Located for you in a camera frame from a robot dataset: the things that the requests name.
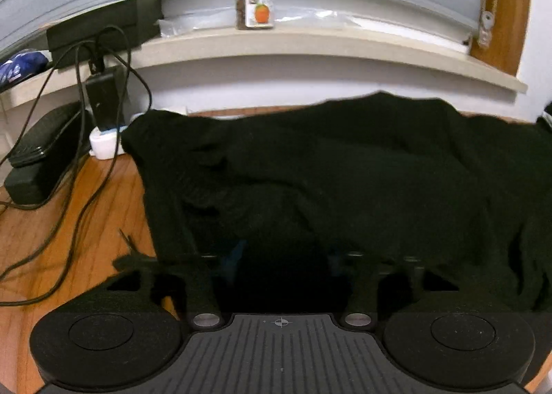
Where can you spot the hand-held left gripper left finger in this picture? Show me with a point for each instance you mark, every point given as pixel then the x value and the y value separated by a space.
pixel 230 262

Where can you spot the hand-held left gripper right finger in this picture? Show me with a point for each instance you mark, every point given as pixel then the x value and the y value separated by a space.
pixel 360 277

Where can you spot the black knit sweater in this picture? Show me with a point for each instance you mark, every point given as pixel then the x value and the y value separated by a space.
pixel 345 169

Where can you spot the white power strip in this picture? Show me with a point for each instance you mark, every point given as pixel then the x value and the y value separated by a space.
pixel 103 146

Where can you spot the black power adapter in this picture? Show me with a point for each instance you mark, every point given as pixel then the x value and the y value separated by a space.
pixel 105 100

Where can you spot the black flat box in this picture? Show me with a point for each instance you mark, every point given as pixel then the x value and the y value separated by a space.
pixel 34 187

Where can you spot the black textured case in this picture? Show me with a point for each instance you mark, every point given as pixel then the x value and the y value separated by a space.
pixel 47 135

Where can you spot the beige window sill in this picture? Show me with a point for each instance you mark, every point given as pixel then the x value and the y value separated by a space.
pixel 302 46

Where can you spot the clear plastic bag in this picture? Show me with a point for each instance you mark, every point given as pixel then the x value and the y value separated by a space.
pixel 194 22

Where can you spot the blue white cloth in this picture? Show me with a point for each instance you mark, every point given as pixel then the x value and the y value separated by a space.
pixel 19 68

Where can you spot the wooden window frame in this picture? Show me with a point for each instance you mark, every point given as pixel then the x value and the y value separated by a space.
pixel 509 10

